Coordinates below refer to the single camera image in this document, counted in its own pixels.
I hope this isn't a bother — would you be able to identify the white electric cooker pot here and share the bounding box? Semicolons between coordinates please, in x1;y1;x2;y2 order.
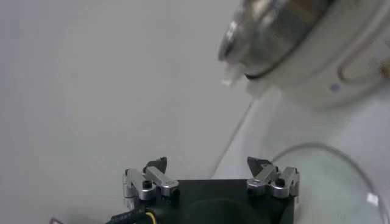
222;0;390;110

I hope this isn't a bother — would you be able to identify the round glass pot lid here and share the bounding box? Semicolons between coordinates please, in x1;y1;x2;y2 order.
271;142;390;224

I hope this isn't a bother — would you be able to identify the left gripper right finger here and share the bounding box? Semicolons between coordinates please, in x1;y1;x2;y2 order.
246;156;301;198

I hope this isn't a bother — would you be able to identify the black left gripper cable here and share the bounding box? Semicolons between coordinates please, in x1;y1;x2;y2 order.
106;206;158;224

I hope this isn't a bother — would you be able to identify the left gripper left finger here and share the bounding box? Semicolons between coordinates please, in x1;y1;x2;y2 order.
122;156;180;211

